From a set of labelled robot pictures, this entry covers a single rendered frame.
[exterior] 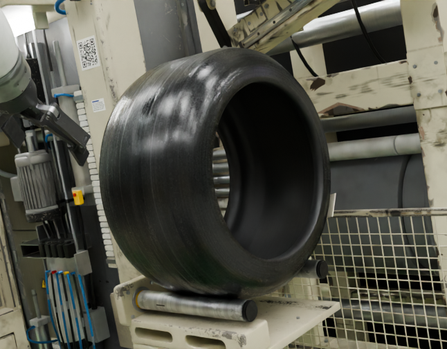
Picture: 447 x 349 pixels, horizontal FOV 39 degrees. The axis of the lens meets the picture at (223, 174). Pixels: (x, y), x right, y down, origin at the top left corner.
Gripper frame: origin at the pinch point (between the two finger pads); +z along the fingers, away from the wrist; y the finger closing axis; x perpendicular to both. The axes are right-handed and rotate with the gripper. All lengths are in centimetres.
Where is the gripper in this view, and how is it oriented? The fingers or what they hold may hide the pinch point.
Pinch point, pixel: (50, 147)
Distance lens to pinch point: 121.6
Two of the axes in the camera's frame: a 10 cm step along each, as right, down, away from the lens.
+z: 1.1, 4.7, 8.8
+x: 3.4, -8.5, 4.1
